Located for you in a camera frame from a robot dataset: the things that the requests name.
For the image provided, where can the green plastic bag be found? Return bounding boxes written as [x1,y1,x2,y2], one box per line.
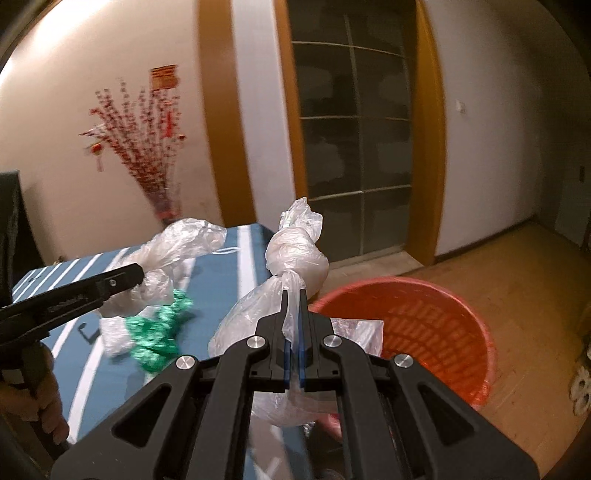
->
[124,288,195,372]

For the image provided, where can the glass door with wooden frame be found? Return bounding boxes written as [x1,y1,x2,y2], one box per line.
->
[277,0,446,266]

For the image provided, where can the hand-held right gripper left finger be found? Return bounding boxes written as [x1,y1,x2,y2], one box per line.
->
[48,288,294,480]

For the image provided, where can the wooden wall trim post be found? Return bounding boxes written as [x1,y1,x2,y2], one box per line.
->
[198,0,257,227]

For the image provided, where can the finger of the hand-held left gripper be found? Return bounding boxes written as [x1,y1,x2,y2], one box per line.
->
[95,263,145,303]

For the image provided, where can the red berry branches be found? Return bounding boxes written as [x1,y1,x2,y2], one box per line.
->
[78,78,190,204]

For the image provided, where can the blue striped tablecloth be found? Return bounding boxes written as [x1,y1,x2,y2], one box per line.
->
[11,224,324,480]

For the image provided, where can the person's left hand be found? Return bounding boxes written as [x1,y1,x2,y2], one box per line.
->
[0,364,70,444]

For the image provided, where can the glass vase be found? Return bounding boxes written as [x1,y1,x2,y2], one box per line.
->
[152,185,182,223]

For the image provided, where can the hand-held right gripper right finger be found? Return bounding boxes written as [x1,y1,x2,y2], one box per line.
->
[298,286,541,480]

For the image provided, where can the mesh plastic waste basket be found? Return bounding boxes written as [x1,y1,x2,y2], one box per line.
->
[307,276,497,444]

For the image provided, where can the clear knotted plastic bag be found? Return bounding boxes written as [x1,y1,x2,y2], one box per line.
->
[208,198,338,428]

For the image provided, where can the red wall ornament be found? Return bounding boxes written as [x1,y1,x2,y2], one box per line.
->
[150,65,181,139]

